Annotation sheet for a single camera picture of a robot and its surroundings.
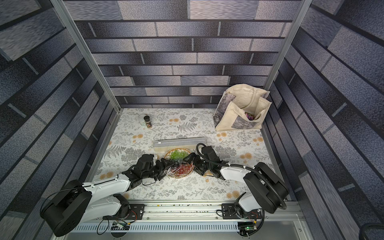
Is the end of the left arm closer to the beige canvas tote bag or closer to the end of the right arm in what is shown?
the end of the right arm

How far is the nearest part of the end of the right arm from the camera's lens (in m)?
0.67

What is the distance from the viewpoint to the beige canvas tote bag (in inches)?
35.0

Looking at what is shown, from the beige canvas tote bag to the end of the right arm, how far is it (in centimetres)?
27
